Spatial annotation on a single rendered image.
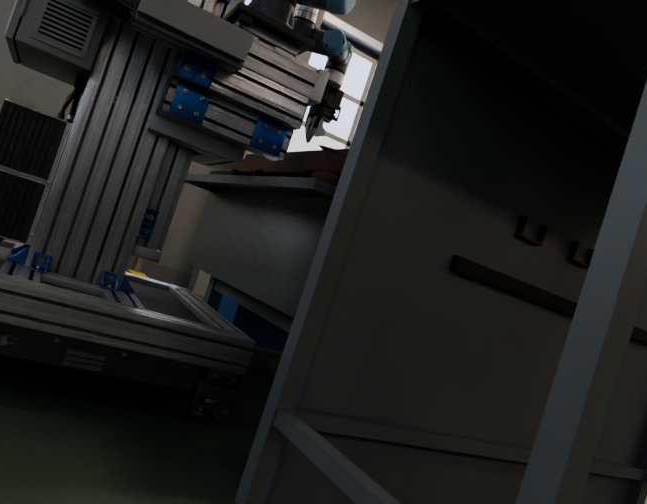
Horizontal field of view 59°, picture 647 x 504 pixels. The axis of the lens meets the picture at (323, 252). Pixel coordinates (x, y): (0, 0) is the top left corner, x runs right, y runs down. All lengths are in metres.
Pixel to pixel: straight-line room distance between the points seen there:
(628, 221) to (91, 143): 1.36
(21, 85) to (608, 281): 4.18
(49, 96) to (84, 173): 2.83
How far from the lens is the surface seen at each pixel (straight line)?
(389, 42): 1.15
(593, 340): 0.63
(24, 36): 1.67
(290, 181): 1.60
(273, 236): 1.96
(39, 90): 4.49
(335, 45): 1.92
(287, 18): 1.66
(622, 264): 0.63
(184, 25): 1.44
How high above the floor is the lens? 0.46
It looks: 2 degrees up
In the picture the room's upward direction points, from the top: 18 degrees clockwise
